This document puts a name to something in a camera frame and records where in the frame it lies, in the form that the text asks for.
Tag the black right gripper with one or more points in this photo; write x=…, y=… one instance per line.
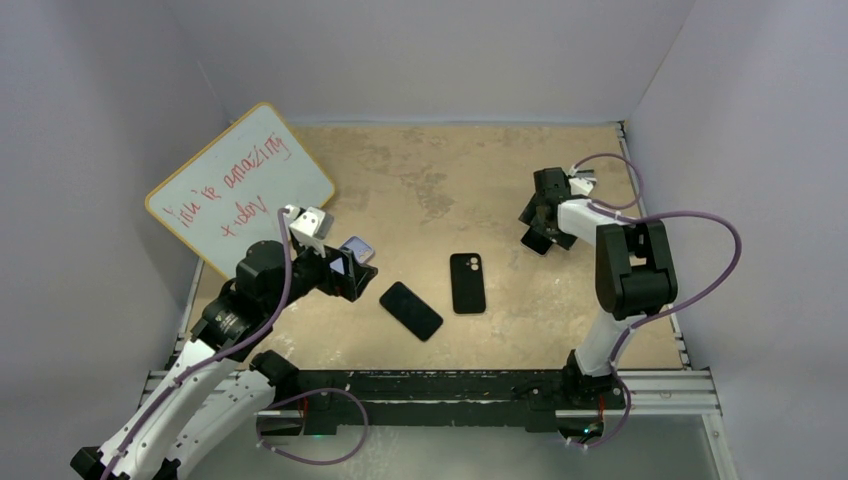
x=531, y=217

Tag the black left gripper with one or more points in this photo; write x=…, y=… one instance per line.
x=348, y=283

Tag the silver-edged smartphone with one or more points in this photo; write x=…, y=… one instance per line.
x=536, y=242

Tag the lavender phone case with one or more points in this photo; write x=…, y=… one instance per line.
x=360, y=249

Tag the black smartphone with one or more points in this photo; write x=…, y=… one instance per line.
x=411, y=311

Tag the black phone case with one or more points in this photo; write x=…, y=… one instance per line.
x=467, y=284

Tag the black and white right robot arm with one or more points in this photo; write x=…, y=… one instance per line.
x=634, y=272

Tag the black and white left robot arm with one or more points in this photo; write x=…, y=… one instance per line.
x=184, y=419

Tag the whiteboard with red writing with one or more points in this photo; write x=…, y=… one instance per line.
x=226, y=197

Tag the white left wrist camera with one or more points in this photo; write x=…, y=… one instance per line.
x=309, y=227

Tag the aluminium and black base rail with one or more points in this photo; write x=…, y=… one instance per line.
x=533, y=400

